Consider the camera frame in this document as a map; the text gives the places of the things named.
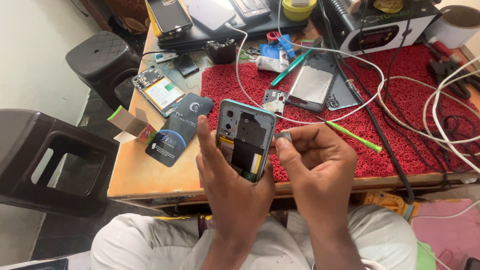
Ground person's right hand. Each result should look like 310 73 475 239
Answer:
275 124 359 227

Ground person's left hand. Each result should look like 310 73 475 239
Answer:
195 114 277 238

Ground small grey metal piece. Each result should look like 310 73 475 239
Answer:
274 130 293 145

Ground teal frame phone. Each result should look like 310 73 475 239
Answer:
215 98 278 184

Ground yellow multimeter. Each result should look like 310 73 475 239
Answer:
361 191 421 222

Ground grey phone back cover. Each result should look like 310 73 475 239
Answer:
325 70 363 112

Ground black printed packaging card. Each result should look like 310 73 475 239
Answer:
145 92 215 168

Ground red loop work mat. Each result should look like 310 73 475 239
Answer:
200 44 480 183

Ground person's white trousers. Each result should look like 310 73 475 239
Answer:
89 204 419 270

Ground small silver shield plate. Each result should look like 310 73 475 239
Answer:
261 89 288 115

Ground phone display with metal back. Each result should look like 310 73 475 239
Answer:
285 52 338 113

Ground teal plastic pry tool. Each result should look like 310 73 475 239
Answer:
270 48 313 88

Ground white glue tube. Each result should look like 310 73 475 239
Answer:
254 50 290 73

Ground small open cardboard box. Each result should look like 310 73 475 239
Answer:
107 105 158 146

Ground opened phone with white battery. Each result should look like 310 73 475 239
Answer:
131 66 187 118

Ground blue plastic packet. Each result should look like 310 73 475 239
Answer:
259 34 296 60

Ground pink cloth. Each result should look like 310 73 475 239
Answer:
410 198 480 270

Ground small black display module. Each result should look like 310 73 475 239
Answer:
172 53 200 78

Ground black screwdriver bit holder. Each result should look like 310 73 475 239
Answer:
206 38 237 65

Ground black and white heating machine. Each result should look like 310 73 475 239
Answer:
322 0 440 58

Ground small white card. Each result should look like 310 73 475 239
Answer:
154 51 179 64

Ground black clamp pliers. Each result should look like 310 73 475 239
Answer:
427 59 480 100

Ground yellow plastic cup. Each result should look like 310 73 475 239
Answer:
281 0 318 22

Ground black laptop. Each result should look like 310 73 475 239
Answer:
157 0 309 50

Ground dark phone with cracked screen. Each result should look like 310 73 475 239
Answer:
232 0 272 19

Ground grey phone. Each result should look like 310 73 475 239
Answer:
187 0 238 32

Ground black plastic stool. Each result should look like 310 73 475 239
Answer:
65 30 142 112

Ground phone with yellow edge case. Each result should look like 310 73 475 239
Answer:
145 0 194 39

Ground large white tape roll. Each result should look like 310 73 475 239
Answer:
425 5 480 49

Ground brown patterned cloth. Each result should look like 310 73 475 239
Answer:
104 0 151 35

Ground dark brown plastic stool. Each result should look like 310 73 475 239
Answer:
0 108 120 218

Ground green handle screwdriver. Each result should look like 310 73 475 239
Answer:
316 116 383 154

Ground thick black cable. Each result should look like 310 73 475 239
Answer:
318 0 416 205

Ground thin white charging cable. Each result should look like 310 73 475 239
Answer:
224 0 386 125

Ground thick white cable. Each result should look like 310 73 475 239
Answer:
376 54 480 175

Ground red handle tool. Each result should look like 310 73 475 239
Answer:
427 36 464 65

